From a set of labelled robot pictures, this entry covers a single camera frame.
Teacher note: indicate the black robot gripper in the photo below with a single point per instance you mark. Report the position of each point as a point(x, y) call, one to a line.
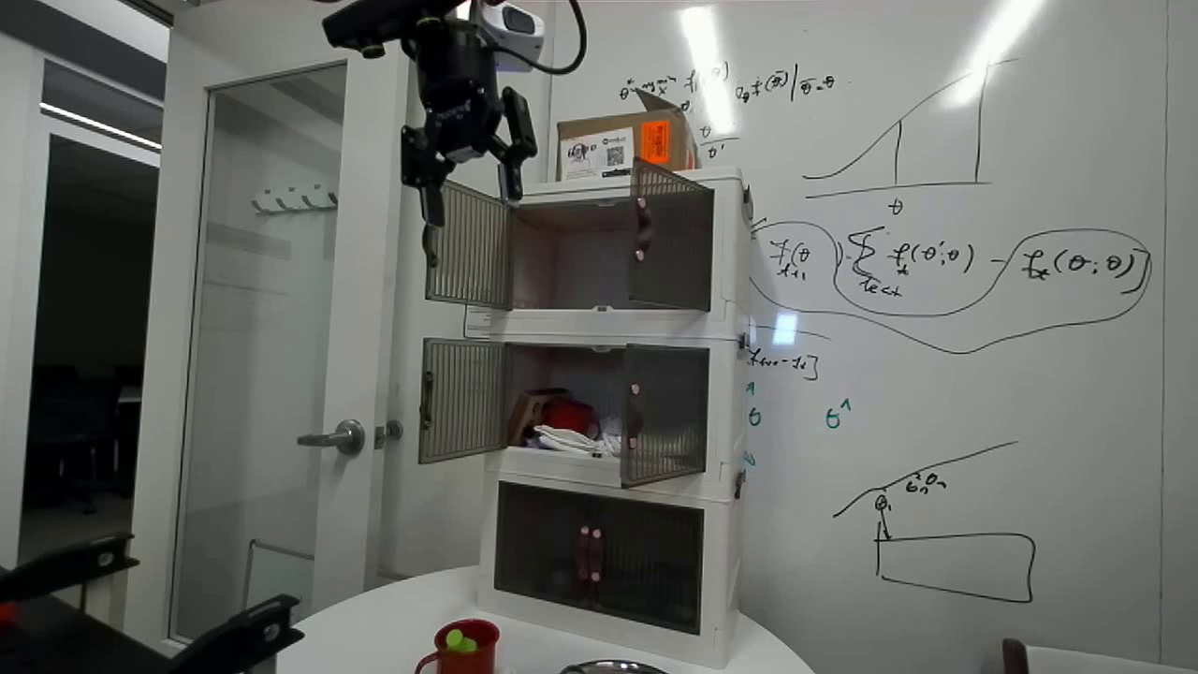
point(466, 115)

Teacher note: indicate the red mug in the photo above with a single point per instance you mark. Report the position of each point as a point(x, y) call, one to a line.
point(481, 661)

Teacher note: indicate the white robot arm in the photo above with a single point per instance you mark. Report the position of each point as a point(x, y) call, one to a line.
point(374, 23)

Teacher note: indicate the white three-tier cabinet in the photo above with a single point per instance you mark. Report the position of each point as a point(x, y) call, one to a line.
point(601, 381)

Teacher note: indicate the green object inside mug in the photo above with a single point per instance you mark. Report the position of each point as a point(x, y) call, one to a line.
point(459, 642)

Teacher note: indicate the cardboard box with labels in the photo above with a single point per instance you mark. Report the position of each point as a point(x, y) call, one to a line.
point(617, 144)

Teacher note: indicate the red item on middle shelf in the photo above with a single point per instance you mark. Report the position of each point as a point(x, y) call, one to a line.
point(572, 415)

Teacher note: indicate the white folded cloth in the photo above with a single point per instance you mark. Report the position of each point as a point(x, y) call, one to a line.
point(567, 440)

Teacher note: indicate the metal bowl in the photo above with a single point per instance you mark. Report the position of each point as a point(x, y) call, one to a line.
point(611, 669)

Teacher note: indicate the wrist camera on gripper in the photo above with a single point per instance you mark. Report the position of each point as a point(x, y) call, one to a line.
point(514, 30)

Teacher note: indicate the silver door handle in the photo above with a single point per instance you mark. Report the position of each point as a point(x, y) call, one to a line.
point(346, 440)

